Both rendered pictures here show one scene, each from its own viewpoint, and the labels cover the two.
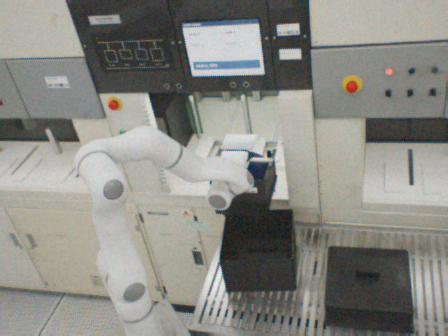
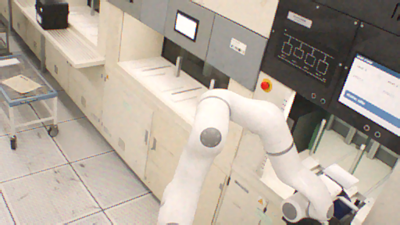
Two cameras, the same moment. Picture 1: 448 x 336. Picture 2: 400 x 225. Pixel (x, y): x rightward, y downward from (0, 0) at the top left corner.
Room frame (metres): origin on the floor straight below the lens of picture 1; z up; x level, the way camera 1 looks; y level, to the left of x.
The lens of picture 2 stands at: (0.37, 0.02, 2.06)
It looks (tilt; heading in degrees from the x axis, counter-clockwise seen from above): 30 degrees down; 24
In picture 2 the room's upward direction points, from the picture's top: 12 degrees clockwise
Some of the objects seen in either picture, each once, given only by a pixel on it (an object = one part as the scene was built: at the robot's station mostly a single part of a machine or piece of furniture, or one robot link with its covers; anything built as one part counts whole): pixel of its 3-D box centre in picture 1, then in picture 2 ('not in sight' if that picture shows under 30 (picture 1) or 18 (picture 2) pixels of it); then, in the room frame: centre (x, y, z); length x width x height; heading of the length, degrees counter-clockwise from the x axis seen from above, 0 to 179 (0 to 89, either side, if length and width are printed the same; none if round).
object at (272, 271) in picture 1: (259, 249); not in sight; (1.49, -0.08, 0.85); 0.28 x 0.28 x 0.17; 78
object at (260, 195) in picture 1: (243, 175); (324, 205); (1.63, -0.07, 1.11); 0.24 x 0.20 x 0.32; 69
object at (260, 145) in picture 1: (268, 154); (353, 202); (2.05, -0.23, 0.89); 0.22 x 0.21 x 0.04; 159
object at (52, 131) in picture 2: not in sight; (19, 95); (2.24, 2.64, 0.24); 0.97 x 0.52 x 0.48; 72
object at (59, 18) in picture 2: not in sight; (51, 12); (2.72, 2.75, 0.93); 0.30 x 0.28 x 0.26; 66
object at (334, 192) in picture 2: (232, 164); (323, 189); (1.53, -0.03, 1.25); 0.11 x 0.10 x 0.07; 159
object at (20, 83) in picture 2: not in sight; (21, 83); (2.15, 2.48, 0.47); 0.31 x 0.23 x 0.02; 91
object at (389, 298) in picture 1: (367, 283); not in sight; (1.25, -0.43, 0.83); 0.29 x 0.29 x 0.13; 71
